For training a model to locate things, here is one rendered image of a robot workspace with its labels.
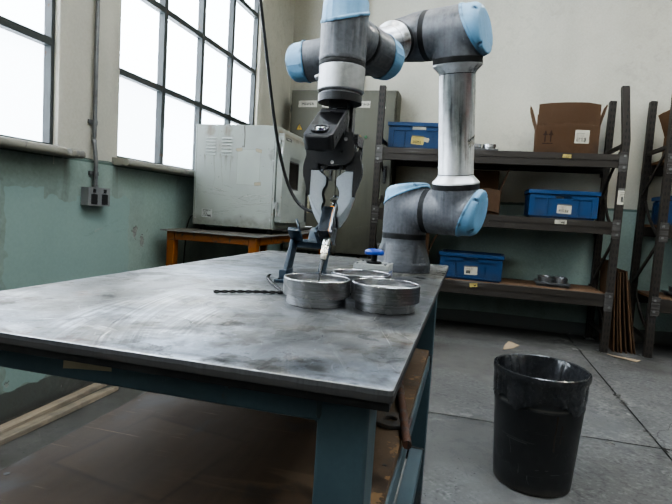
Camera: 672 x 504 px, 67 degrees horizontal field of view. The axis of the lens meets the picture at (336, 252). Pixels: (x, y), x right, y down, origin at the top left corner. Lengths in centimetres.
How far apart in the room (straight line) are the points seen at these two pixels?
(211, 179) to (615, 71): 349
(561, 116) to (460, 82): 318
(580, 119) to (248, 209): 263
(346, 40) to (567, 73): 427
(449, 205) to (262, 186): 198
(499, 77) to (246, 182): 270
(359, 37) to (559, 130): 362
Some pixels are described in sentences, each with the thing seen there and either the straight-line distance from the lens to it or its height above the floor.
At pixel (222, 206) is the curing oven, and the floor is 93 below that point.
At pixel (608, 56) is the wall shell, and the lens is 513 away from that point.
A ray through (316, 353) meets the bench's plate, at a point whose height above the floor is 80.
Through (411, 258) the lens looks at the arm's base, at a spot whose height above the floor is 84.
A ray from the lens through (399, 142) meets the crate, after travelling 439.
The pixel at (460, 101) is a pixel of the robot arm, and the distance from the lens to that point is 126.
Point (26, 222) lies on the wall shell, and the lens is 250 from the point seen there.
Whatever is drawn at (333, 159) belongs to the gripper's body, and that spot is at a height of 103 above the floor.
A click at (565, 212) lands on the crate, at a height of 105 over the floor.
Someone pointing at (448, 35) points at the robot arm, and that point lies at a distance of 126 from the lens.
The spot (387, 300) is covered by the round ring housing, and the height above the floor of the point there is 82.
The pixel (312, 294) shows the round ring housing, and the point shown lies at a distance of 75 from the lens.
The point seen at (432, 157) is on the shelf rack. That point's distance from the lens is 425.
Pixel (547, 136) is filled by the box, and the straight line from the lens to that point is 439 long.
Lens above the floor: 95
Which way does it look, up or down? 5 degrees down
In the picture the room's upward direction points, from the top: 4 degrees clockwise
